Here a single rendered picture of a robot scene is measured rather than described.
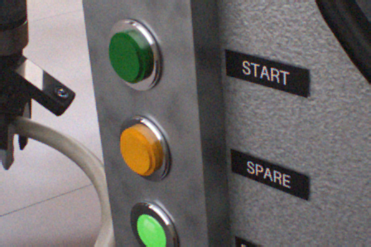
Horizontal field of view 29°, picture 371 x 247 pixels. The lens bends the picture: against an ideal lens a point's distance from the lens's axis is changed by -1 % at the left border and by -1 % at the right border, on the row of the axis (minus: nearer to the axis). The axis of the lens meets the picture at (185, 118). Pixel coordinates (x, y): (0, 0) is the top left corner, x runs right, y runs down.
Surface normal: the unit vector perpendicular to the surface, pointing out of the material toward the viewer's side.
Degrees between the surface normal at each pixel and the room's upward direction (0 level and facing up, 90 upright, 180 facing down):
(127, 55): 90
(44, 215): 0
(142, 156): 90
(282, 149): 90
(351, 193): 90
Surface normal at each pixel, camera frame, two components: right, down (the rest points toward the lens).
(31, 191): -0.07, -0.90
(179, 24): -0.69, 0.35
